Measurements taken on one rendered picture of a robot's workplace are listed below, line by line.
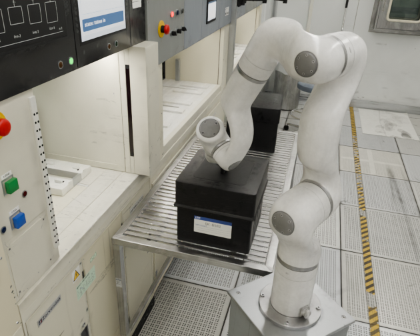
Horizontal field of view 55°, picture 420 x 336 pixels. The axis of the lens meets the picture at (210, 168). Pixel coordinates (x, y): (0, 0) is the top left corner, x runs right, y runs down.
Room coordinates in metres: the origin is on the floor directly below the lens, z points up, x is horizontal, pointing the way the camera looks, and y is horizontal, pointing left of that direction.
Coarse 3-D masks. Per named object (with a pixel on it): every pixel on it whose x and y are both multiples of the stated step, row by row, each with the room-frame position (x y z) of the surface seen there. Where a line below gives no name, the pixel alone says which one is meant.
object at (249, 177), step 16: (192, 160) 1.38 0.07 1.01; (256, 160) 1.40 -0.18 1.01; (192, 176) 1.25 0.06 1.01; (208, 176) 1.26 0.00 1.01; (224, 176) 1.26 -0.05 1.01; (240, 176) 1.27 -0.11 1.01; (256, 176) 1.27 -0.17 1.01; (176, 192) 1.22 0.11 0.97; (192, 192) 1.20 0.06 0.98; (208, 192) 1.18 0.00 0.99; (224, 192) 1.17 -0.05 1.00; (240, 192) 1.16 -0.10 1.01; (256, 192) 1.16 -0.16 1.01; (192, 208) 1.20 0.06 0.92; (208, 208) 1.18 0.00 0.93; (224, 208) 1.17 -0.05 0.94; (240, 208) 1.15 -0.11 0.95; (256, 208) 1.18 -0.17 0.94
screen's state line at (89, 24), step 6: (114, 12) 1.39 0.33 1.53; (120, 12) 1.43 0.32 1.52; (90, 18) 1.24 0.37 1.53; (96, 18) 1.27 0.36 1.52; (102, 18) 1.31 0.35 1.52; (108, 18) 1.35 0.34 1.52; (114, 18) 1.38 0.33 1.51; (120, 18) 1.42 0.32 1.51; (84, 24) 1.21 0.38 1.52; (90, 24) 1.24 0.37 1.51; (96, 24) 1.27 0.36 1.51; (102, 24) 1.31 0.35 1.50; (108, 24) 1.34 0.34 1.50; (84, 30) 1.20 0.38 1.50
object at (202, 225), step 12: (180, 216) 1.21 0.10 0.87; (192, 216) 1.20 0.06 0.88; (204, 216) 1.19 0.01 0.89; (216, 216) 1.18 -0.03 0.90; (180, 228) 1.21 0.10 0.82; (192, 228) 1.20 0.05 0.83; (204, 228) 1.19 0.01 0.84; (216, 228) 1.18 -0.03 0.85; (228, 228) 1.17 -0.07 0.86; (240, 228) 1.16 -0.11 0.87; (252, 228) 1.17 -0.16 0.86; (192, 240) 1.20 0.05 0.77; (204, 240) 1.19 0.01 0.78; (216, 240) 1.18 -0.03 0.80; (228, 240) 1.17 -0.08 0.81; (240, 240) 1.16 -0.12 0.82; (252, 240) 1.20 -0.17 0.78; (240, 252) 1.16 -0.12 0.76
